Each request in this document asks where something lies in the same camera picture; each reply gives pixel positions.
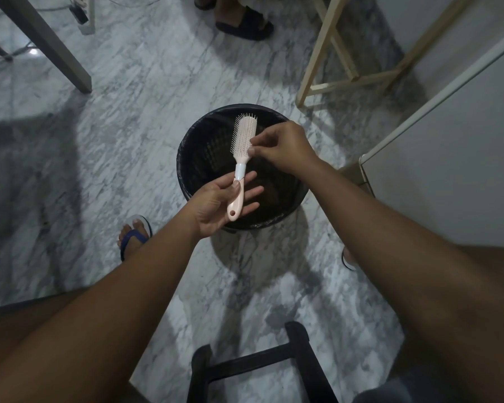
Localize person's left hand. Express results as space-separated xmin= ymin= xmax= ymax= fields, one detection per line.
xmin=187 ymin=171 xmax=264 ymax=239

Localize person's right hand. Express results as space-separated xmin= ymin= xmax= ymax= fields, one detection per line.
xmin=248 ymin=121 xmax=321 ymax=177

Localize pink and white hairbrush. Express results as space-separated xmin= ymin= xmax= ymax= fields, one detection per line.
xmin=227 ymin=114 xmax=258 ymax=223

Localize person's left forearm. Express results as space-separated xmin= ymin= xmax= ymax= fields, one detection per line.
xmin=0 ymin=205 xmax=203 ymax=403

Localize person's right forearm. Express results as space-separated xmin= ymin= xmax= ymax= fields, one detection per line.
xmin=301 ymin=157 xmax=504 ymax=403

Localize black waste bin with liner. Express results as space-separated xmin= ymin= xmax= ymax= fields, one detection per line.
xmin=176 ymin=104 xmax=310 ymax=234

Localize person's left foot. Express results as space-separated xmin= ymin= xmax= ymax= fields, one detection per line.
xmin=118 ymin=215 xmax=151 ymax=253

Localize blue flip-flop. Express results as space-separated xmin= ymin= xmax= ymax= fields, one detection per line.
xmin=118 ymin=214 xmax=153 ymax=263

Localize white cabinet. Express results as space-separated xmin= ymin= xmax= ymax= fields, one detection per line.
xmin=358 ymin=34 xmax=504 ymax=250

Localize white power strip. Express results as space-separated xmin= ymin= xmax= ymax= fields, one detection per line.
xmin=69 ymin=0 xmax=96 ymax=36

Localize grey table leg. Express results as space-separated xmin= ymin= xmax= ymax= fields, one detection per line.
xmin=0 ymin=0 xmax=93 ymax=95

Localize grey shorts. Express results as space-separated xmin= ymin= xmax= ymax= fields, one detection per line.
xmin=352 ymin=365 xmax=450 ymax=403

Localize person's right leg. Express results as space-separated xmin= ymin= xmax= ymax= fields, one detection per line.
xmin=458 ymin=245 xmax=504 ymax=298

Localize person's leg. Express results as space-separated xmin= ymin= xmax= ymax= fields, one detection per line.
xmin=0 ymin=288 xmax=90 ymax=374
xmin=458 ymin=245 xmax=504 ymax=298

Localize person's left leg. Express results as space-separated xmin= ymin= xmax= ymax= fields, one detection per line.
xmin=0 ymin=288 xmax=90 ymax=374

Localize light wooden stand frame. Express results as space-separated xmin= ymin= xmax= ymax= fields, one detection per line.
xmin=296 ymin=0 xmax=480 ymax=108

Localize black stool frame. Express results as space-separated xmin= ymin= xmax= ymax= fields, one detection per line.
xmin=191 ymin=321 xmax=339 ymax=403

